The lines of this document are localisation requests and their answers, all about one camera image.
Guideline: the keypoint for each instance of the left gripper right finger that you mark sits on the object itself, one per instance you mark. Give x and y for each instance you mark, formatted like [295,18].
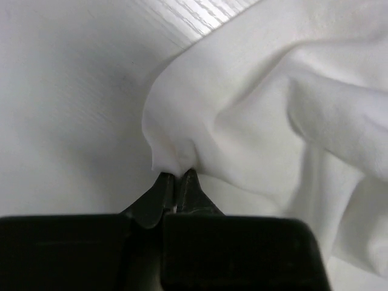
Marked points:
[189,197]

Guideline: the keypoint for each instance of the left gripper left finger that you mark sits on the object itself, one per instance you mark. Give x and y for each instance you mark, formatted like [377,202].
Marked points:
[149,208]

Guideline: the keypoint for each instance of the white graphic t shirt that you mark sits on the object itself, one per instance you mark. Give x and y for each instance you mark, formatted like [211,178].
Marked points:
[288,101]

